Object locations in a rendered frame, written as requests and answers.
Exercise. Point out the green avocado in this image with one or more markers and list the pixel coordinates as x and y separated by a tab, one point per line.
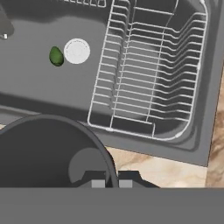
56	56

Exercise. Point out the white round sink drain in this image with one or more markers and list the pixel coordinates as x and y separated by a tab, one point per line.
76	51

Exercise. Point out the dark grey jug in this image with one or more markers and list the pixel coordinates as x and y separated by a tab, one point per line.
38	151

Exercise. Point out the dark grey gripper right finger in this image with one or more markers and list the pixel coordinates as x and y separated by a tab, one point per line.
129	175

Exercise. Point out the grey sink basin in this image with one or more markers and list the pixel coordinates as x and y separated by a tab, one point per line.
35	84

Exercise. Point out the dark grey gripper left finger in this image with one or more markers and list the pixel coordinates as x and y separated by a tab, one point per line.
92	176

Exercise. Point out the grey sink tap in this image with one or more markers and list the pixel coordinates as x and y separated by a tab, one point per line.
5	26

